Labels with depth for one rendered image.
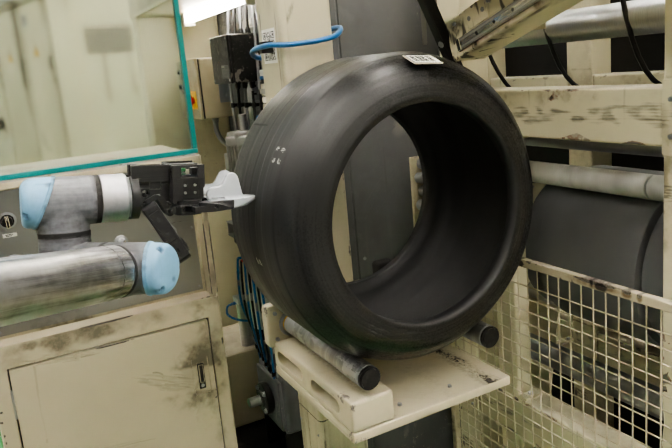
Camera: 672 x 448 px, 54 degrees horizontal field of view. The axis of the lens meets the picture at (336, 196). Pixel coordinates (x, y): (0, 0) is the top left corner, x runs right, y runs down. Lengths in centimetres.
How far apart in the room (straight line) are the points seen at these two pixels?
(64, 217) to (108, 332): 72
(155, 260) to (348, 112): 39
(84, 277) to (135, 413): 98
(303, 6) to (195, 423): 110
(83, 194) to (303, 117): 36
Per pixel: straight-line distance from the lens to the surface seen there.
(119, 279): 92
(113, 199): 105
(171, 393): 182
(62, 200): 104
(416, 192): 179
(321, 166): 107
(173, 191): 107
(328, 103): 110
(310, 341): 138
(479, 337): 137
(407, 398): 136
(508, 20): 145
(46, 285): 82
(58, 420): 179
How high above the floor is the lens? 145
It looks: 11 degrees down
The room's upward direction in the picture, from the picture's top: 5 degrees counter-clockwise
